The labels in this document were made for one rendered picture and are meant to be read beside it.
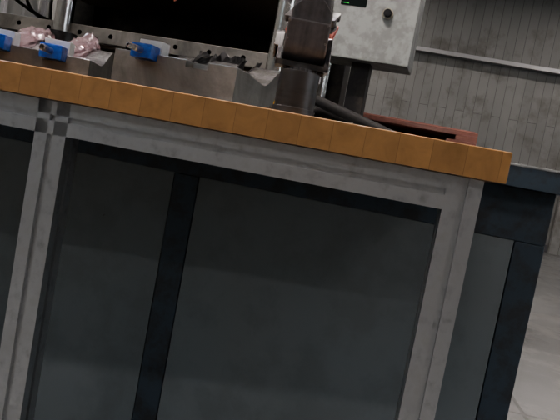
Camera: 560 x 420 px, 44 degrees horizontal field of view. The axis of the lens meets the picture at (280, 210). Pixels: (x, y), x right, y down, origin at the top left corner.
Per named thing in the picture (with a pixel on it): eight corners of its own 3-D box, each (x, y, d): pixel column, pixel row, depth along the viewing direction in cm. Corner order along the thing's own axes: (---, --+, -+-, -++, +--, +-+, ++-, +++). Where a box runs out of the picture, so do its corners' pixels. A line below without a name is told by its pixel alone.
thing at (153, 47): (137, 61, 128) (142, 31, 127) (112, 57, 129) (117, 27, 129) (166, 72, 141) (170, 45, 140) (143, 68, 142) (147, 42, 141)
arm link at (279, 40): (277, 31, 110) (277, 24, 105) (332, 41, 111) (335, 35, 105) (270, 70, 111) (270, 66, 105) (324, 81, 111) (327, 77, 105)
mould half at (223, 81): (229, 114, 133) (242, 43, 132) (107, 92, 139) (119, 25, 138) (288, 133, 181) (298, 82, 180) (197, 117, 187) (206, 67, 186)
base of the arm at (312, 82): (242, 62, 112) (233, 54, 105) (365, 83, 110) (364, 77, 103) (233, 111, 112) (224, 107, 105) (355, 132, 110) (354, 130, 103)
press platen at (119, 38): (268, 70, 214) (272, 53, 214) (-34, 22, 239) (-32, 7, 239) (315, 99, 286) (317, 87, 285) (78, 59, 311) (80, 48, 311)
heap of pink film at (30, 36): (86, 62, 147) (92, 25, 146) (2, 45, 146) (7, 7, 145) (109, 74, 173) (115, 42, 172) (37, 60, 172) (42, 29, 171)
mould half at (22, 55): (85, 87, 136) (94, 32, 135) (-49, 62, 134) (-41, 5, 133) (127, 103, 186) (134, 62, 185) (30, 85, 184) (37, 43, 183)
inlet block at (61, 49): (53, 63, 127) (57, 34, 127) (26, 58, 127) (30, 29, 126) (71, 72, 140) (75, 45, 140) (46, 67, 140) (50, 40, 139)
